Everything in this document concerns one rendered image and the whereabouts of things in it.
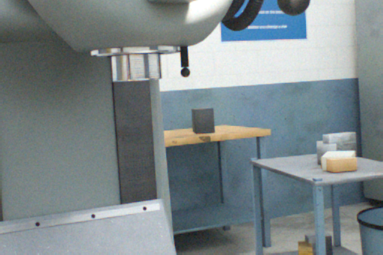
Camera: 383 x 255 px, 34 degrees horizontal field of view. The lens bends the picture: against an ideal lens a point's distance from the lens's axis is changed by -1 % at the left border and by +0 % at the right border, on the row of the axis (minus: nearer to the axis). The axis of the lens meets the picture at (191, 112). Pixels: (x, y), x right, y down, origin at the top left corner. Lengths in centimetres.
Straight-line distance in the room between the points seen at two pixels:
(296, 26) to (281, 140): 104
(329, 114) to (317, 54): 57
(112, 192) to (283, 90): 471
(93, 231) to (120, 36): 50
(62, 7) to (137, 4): 7
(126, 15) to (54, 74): 46
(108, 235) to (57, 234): 8
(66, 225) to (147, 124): 20
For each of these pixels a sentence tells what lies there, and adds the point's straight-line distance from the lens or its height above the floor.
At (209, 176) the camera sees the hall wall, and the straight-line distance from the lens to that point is 532.
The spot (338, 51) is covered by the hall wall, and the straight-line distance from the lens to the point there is 602.
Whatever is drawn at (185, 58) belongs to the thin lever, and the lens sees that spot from 61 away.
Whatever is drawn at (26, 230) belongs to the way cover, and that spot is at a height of 107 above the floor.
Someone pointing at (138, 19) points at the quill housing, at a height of 133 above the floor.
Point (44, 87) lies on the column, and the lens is 95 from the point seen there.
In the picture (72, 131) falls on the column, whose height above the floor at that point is 121.
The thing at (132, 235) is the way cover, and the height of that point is 105.
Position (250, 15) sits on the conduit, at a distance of 90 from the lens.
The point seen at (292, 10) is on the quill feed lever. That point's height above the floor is 133.
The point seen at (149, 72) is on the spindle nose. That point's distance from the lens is 57.
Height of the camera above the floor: 128
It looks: 3 degrees down
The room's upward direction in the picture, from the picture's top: 4 degrees counter-clockwise
